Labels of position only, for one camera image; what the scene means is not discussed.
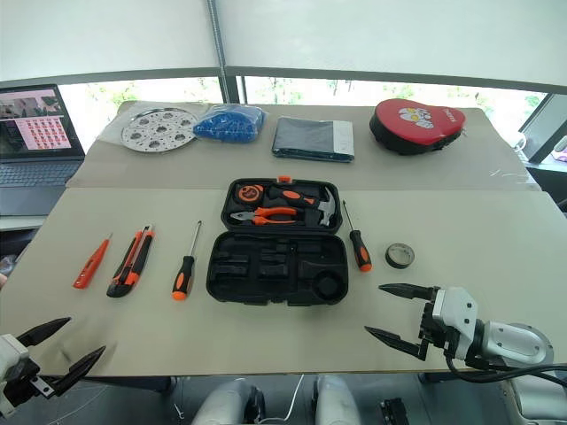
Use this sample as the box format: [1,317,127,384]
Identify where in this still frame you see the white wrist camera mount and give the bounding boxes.
[431,286,480,360]
[0,334,31,420]

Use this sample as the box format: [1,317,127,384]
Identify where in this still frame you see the blue bag of pieces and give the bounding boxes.
[192,104,268,145]

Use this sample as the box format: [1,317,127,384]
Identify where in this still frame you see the ribbed metal conduit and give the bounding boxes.
[206,0,225,68]

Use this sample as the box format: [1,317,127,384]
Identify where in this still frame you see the orange black handled screwdriver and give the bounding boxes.
[171,220,204,302]
[340,199,372,273]

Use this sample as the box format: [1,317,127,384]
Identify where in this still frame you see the dark framed panel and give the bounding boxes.
[518,92,567,164]

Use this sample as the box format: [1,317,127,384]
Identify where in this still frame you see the black laptop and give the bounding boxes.
[0,83,87,218]

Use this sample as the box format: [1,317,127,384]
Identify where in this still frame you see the black electrical tape roll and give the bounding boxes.
[384,242,417,269]

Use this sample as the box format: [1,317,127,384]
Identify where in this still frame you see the orange voltage tester pen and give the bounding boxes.
[72,232,114,290]

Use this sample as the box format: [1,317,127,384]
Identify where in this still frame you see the black plastic tool case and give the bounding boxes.
[206,175,351,307]

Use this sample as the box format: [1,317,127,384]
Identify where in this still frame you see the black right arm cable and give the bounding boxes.
[445,353,567,385]

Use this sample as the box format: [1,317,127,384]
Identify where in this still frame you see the dark folded cloth package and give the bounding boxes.
[270,115,356,164]

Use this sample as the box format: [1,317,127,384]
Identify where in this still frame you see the orange handled pliers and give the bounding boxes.
[229,205,299,228]

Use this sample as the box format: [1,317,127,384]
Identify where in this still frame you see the thin white cable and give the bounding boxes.
[264,374,307,422]

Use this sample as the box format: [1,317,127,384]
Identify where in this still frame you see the orange round tape measure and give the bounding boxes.
[237,183,264,205]

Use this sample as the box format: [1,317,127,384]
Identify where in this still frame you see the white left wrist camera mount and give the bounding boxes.
[0,334,31,420]

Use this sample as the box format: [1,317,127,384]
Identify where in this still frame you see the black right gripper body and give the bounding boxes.
[417,300,462,356]

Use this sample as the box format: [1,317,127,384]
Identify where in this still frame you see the perforated steel steamer plate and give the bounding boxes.
[120,107,198,154]

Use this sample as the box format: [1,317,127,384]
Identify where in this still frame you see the small black ribbed block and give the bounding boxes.
[380,397,411,425]

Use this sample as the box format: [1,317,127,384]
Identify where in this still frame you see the orange black utility knife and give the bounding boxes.
[105,225,156,298]

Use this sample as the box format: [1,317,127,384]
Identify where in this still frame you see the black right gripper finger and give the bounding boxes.
[378,282,441,304]
[364,326,430,361]

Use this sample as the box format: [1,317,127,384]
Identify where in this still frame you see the grey rounded robot leg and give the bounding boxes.
[314,375,362,425]
[192,380,267,425]

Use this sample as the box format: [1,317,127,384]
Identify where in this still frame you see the red heart-shaped case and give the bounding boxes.
[369,98,469,157]

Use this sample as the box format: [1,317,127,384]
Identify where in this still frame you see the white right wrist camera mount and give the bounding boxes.
[431,286,480,360]

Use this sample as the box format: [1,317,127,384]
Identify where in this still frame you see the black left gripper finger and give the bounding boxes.
[16,316,72,348]
[51,345,107,398]

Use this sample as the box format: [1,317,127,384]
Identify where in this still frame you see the orange black handled hammer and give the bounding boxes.
[268,184,340,229]

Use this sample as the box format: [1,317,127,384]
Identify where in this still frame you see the grey window frame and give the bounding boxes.
[0,65,567,106]

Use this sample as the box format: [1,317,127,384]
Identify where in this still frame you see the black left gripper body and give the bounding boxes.
[4,358,57,407]

